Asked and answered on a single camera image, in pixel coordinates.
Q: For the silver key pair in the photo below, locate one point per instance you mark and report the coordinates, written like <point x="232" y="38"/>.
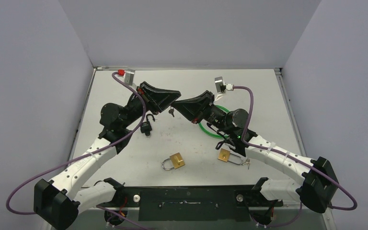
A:
<point x="171" y="111"/>

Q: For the keys beside long padlock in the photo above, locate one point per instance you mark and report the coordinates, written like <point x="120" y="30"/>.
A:
<point x="247" y="162"/>

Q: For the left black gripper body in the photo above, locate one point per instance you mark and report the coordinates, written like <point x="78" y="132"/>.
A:
<point x="137" y="104"/>

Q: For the green cable lock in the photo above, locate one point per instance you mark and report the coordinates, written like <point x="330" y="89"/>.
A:
<point x="210" y="133"/>

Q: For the black padlock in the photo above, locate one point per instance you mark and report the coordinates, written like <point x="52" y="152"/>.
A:
<point x="146" y="125"/>

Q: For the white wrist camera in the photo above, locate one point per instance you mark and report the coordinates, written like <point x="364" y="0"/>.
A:
<point x="127" y="75"/>
<point x="222" y="87"/>

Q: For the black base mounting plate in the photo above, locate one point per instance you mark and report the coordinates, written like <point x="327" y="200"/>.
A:
<point x="192" y="203"/>

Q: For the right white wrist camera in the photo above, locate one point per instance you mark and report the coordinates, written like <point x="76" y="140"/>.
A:
<point x="222" y="87"/>

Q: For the long-shackle brass padlock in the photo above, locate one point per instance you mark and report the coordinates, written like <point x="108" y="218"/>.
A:
<point x="226" y="156"/>

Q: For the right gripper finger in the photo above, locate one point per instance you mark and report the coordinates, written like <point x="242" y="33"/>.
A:
<point x="201" y="101"/>
<point x="190" y="109"/>

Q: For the short brass padlock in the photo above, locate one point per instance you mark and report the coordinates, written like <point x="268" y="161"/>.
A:
<point x="176" y="161"/>

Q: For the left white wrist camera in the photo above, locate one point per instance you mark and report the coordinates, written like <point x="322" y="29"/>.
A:
<point x="127" y="75"/>

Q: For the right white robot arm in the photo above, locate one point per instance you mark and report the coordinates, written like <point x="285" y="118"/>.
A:
<point x="312" y="182"/>

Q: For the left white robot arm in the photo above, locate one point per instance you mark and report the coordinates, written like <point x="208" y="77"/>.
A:
<point x="61" y="199"/>

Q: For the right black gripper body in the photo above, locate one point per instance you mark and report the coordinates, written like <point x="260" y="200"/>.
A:
<point x="205" y="107"/>

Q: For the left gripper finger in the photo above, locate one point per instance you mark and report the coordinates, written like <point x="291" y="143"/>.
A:
<point x="152" y="91"/>
<point x="159" y="101"/>

